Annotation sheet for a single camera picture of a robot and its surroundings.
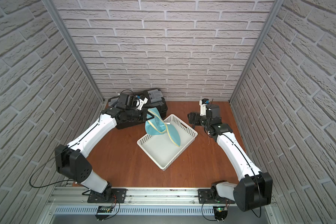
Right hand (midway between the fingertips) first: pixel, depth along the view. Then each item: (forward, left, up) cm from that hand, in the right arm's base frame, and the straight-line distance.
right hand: (196, 115), depth 81 cm
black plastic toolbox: (+19, +25, -5) cm, 32 cm away
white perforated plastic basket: (-11, +22, -21) cm, 32 cm away
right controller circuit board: (-46, -8, -24) cm, 53 cm away
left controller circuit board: (-41, +54, -25) cm, 72 cm away
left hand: (0, +24, +2) cm, 24 cm away
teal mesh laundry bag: (-1, +24, -7) cm, 25 cm away
